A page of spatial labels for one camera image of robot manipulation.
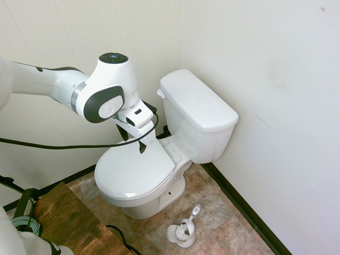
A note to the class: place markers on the white toilet tank lid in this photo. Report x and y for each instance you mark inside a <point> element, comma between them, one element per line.
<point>196,101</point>

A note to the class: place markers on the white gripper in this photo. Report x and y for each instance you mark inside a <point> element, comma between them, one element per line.
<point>147,132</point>

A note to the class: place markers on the white toilet brush holder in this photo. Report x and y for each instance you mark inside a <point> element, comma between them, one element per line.
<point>183,240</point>

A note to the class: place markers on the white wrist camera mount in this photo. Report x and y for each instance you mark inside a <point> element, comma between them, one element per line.
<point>140,118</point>

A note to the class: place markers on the brown wooden table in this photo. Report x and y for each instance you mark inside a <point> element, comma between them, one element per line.
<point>69,220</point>

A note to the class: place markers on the white toilet tank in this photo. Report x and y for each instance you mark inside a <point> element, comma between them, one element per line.
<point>202,143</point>

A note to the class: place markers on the black metal stand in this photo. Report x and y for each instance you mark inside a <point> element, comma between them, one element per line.
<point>25,196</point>

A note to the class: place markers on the white toilet seat lid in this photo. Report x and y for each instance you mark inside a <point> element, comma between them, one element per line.
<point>132,172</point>

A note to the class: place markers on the white flush lever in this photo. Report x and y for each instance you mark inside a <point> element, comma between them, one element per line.
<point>161,93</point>

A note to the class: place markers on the white toilet brush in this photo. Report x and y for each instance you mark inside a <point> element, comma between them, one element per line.
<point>190,220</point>

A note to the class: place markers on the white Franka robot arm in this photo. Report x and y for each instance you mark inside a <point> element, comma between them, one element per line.
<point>111,77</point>

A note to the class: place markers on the white toilet bowl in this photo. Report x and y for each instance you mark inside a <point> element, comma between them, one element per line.
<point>148,207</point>

